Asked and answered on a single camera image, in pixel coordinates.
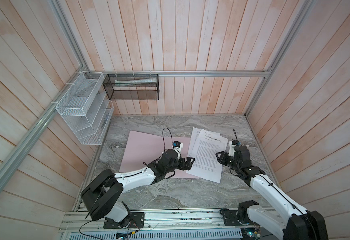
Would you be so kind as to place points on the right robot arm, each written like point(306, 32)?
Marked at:
point(291, 220)

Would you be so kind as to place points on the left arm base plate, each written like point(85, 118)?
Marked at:
point(132, 220)

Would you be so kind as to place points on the black mesh wall basket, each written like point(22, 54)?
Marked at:
point(130, 93)

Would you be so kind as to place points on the pink file folder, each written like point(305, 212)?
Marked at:
point(144, 148)

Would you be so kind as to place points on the lower printed paper sheets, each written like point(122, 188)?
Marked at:
point(204, 143)

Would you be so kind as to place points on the aluminium front rail frame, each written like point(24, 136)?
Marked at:
point(173, 224)

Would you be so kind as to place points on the white wire mesh file rack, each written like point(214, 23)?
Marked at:
point(85, 109)

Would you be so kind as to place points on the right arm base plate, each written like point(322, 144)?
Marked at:
point(230, 218)

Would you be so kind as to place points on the paper in black basket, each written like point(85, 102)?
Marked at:
point(134, 82)

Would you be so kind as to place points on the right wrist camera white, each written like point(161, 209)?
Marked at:
point(232, 145)

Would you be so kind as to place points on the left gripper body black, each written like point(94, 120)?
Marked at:
point(181, 165)

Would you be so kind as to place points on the printed paper sheet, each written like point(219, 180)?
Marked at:
point(209, 168)

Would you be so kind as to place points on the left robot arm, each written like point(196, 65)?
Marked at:
point(102, 194)

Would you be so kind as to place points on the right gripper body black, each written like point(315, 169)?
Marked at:
point(232, 163)

